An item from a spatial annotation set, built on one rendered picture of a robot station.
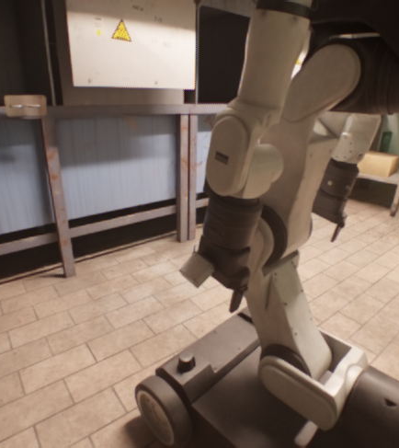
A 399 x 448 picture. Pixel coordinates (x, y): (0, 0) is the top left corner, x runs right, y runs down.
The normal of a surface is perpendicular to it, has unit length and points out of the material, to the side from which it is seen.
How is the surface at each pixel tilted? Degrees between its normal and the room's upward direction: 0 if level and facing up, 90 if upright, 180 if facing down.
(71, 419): 0
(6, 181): 90
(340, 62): 90
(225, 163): 90
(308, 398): 90
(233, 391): 0
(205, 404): 0
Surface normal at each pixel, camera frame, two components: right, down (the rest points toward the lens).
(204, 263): -0.22, -0.61
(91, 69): 0.61, 0.32
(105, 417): 0.02, -0.92
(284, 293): 0.62, -0.22
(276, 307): -0.71, 0.26
